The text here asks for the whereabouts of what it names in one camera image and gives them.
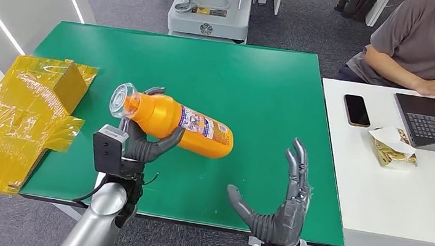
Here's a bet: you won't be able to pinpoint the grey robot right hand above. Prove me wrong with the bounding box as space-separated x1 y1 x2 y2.
221 130 318 246

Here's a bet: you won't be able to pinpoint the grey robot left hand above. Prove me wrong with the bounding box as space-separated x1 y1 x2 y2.
117 82 190 169

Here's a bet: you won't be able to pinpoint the orange plastic bottle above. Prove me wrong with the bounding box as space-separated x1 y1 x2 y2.
104 80 240 162

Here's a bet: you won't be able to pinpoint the person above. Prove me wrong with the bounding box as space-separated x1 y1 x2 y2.
334 0 435 103

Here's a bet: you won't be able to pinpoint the gold snack bag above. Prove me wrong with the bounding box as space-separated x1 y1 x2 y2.
368 125 423 172

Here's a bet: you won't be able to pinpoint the black smartphone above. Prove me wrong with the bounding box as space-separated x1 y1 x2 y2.
340 93 374 129

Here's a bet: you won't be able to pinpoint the white table leg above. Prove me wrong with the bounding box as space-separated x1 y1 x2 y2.
50 201 87 223

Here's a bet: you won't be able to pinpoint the white furniture leg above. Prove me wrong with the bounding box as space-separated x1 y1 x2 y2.
364 0 392 30

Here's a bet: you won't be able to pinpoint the black cylindrical grips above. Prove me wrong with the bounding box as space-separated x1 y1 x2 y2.
332 0 378 25

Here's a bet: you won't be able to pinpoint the yellow taped cardboard box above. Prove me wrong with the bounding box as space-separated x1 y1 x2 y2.
0 51 101 205

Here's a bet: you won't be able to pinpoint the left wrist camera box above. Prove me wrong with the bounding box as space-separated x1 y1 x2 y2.
88 122 130 178

